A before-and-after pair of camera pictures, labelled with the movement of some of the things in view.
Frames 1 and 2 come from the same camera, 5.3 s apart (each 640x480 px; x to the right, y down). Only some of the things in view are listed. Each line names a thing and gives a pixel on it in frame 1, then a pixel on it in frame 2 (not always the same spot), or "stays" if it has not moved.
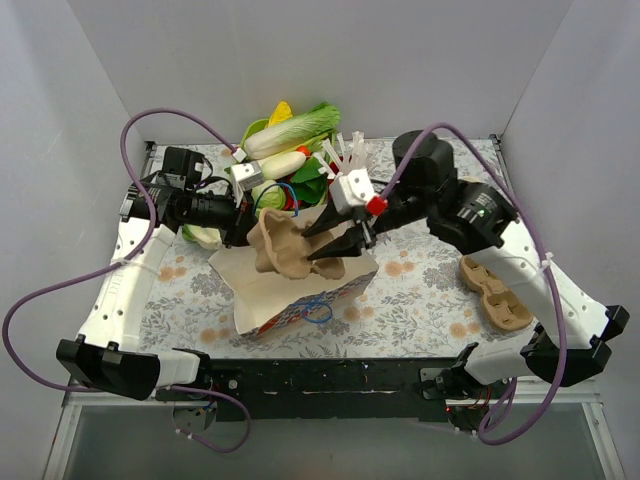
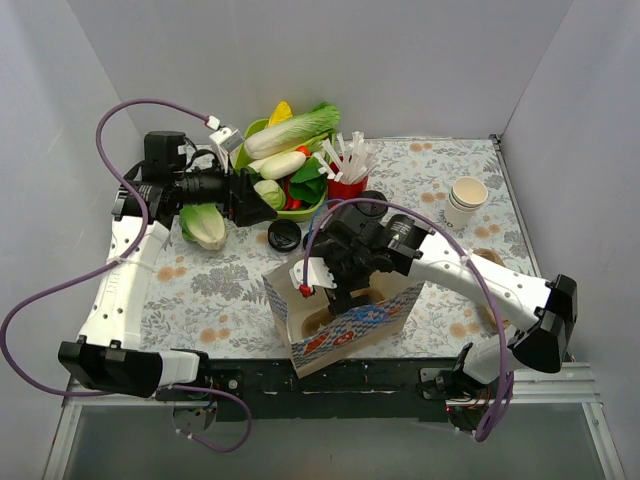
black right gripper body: x=366 y=230 → x=343 y=288
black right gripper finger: x=348 y=245 → x=350 y=292
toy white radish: x=281 y=164 stays
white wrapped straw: x=356 y=158 stays
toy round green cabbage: x=273 y=197 stays
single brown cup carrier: x=281 y=247 → x=323 y=316
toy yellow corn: x=281 y=112 stays
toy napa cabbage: x=292 y=132 stays
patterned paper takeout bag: x=265 y=301 → x=319 y=339
